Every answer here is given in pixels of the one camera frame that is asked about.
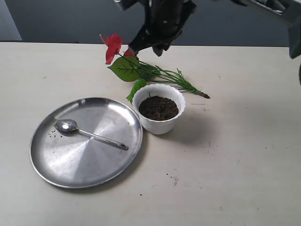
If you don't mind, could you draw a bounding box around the round steel plate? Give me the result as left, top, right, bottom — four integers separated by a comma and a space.
30, 97, 143, 189

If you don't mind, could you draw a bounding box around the artificial red flower plant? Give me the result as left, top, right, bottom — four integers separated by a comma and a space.
99, 34, 210, 102

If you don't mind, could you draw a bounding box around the metal spoon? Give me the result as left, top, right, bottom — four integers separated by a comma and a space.
54, 119, 128, 150

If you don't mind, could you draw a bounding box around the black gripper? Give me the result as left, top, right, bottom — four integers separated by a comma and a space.
128, 0, 197, 57

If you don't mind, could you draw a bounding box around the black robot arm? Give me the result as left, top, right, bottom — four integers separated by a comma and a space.
129, 0, 301, 59

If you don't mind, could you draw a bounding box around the white scalloped flower pot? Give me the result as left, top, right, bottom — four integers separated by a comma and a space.
132, 84, 186, 135

